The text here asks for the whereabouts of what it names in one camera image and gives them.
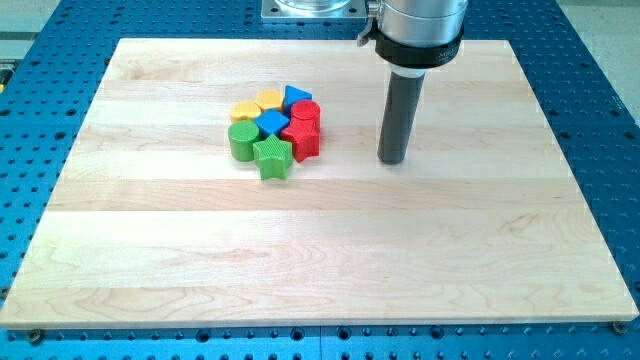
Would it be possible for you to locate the yellow hexagon block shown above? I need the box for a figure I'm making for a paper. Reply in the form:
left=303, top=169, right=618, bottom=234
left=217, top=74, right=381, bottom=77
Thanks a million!
left=255, top=89, right=284, bottom=112

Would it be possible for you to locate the light wooden board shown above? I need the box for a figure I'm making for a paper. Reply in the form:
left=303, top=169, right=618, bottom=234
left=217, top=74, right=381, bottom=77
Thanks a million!
left=1, top=38, right=638, bottom=329

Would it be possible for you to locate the red cylinder block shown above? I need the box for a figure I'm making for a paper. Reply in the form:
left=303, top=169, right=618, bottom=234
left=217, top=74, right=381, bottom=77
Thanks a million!
left=290, top=99, right=321, bottom=131

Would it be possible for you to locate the green star block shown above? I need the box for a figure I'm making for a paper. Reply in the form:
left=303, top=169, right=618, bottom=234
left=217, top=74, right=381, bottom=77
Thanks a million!
left=253, top=135, right=293, bottom=180

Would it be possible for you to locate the red star block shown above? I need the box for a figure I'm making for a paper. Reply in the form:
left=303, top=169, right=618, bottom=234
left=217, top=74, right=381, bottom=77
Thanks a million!
left=281, top=118, right=320, bottom=163

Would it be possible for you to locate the yellow rounded block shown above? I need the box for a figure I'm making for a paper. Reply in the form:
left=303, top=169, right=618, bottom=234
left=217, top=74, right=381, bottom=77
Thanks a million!
left=230, top=100, right=262, bottom=123

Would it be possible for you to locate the blue triangle block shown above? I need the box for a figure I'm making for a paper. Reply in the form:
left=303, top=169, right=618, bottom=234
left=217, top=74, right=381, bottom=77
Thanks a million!
left=283, top=85, right=313, bottom=114

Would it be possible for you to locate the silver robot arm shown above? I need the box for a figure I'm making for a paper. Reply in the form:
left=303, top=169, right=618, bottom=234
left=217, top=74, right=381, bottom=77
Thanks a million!
left=357, top=0, right=468, bottom=78

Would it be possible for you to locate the blue perforated metal table plate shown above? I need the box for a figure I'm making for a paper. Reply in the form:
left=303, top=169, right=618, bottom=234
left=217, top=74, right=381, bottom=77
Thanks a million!
left=1, top=1, right=639, bottom=359

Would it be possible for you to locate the blue cube block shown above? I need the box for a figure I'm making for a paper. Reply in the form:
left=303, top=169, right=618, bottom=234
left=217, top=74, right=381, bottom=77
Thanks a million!
left=254, top=109, right=290, bottom=139

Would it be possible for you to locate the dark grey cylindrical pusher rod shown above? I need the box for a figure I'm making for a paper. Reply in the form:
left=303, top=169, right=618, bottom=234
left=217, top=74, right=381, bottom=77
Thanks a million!
left=377, top=71, right=425, bottom=164

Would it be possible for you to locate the green cylinder block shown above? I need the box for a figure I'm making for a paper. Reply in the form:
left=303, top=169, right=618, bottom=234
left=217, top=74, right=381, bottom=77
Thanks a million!
left=228, top=120, right=260, bottom=162

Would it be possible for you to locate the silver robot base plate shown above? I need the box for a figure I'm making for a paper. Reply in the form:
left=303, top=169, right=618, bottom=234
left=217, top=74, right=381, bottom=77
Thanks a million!
left=260, top=0, right=368, bottom=23

